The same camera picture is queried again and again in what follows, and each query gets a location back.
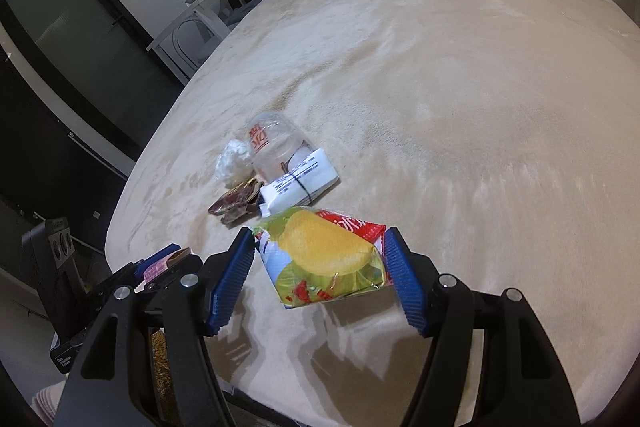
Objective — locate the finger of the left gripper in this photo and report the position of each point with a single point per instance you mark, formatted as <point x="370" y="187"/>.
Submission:
<point x="157" y="256"/>

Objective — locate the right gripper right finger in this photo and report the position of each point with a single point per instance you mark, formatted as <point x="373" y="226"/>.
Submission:
<point x="522" y="381"/>

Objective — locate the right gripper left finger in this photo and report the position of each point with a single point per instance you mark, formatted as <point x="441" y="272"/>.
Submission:
<point x="111" y="382"/>

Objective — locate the pink snack box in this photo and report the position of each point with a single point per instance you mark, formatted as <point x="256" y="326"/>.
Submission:
<point x="162" y="265"/>

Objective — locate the dark red snack wrapper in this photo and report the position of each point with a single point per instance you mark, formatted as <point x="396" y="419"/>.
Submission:
<point x="237" y="204"/>

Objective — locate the white tissue ball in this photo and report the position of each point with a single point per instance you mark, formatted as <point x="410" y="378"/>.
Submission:
<point x="234" y="164"/>

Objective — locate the yellow green chip bag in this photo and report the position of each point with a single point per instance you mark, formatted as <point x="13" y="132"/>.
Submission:
<point x="315" y="255"/>

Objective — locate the blue white tissue packet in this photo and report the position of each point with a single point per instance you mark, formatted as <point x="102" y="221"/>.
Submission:
<point x="308" y="181"/>

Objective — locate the clear plastic cup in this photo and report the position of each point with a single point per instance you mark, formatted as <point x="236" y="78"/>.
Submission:
<point x="277" y="145"/>

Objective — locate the white side table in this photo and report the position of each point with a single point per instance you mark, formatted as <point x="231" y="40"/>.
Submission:
<point x="165" y="45"/>

